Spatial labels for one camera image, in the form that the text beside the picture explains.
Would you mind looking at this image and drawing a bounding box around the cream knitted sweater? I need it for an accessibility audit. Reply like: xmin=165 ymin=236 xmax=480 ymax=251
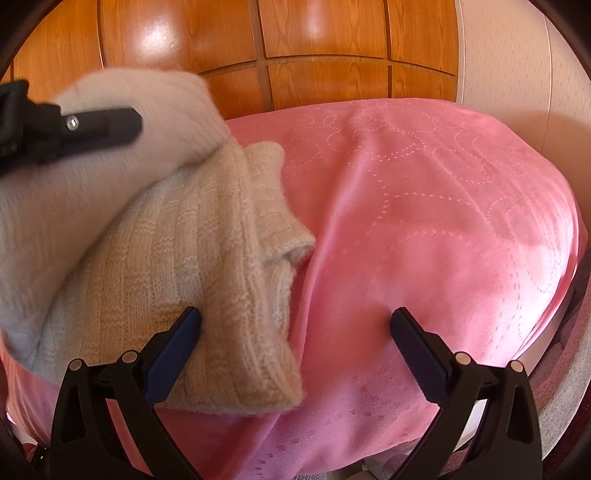
xmin=1 ymin=68 xmax=315 ymax=414

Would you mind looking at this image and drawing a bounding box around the pink bedspread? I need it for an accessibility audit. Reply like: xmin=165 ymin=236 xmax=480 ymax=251
xmin=4 ymin=97 xmax=588 ymax=480

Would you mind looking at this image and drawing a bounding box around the orange wooden wardrobe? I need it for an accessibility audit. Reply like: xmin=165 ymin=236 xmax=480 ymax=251
xmin=1 ymin=1 xmax=459 ymax=119

